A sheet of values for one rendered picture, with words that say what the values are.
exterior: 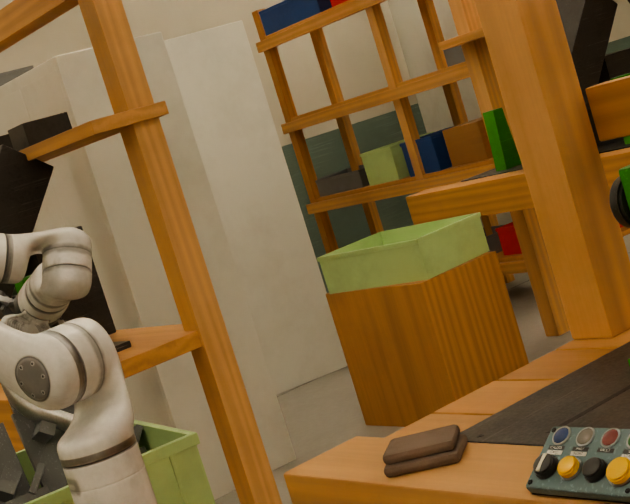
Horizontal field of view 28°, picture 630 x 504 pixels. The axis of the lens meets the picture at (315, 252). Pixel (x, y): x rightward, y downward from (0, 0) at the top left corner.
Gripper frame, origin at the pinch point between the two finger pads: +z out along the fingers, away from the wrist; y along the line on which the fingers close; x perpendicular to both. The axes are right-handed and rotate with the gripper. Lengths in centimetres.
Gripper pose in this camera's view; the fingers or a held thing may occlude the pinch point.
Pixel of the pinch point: (23, 327)
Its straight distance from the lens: 210.8
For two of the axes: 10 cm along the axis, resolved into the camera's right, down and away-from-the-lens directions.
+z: -4.0, 3.5, 8.5
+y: -8.8, -4.2, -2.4
